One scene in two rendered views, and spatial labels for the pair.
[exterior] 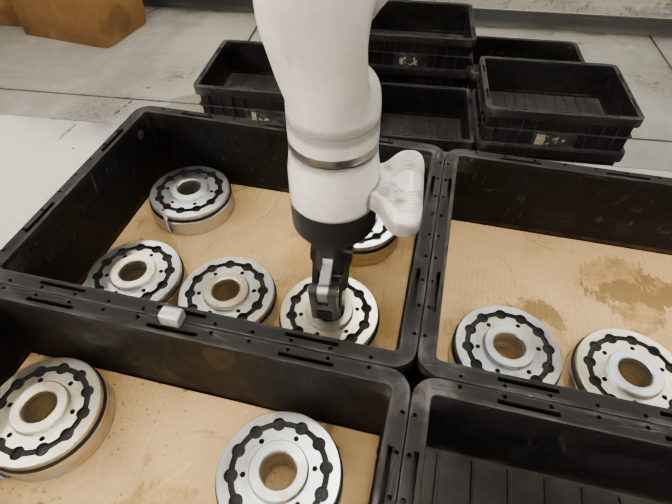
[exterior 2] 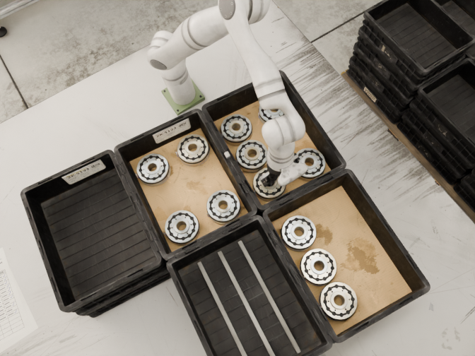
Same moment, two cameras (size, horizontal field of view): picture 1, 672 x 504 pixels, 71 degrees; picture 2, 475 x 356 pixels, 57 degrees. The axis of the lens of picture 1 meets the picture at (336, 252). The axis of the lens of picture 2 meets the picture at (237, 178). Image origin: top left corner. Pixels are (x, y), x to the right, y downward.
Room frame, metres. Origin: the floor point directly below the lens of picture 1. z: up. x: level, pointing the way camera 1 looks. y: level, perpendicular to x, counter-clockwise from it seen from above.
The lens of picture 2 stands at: (-0.09, -0.33, 2.11)
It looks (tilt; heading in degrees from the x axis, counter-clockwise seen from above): 68 degrees down; 55
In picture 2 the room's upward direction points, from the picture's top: 6 degrees counter-clockwise
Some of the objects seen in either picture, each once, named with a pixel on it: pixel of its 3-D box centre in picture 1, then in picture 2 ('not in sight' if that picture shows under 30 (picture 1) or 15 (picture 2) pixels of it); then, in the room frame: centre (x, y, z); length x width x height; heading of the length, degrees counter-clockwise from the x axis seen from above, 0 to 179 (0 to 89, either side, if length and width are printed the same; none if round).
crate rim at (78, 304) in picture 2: not in sight; (89, 225); (-0.22, 0.24, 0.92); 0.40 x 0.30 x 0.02; 76
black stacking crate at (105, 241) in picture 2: not in sight; (95, 230); (-0.22, 0.24, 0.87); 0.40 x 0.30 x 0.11; 76
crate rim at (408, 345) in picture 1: (243, 210); (271, 136); (0.36, 0.10, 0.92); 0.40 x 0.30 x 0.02; 76
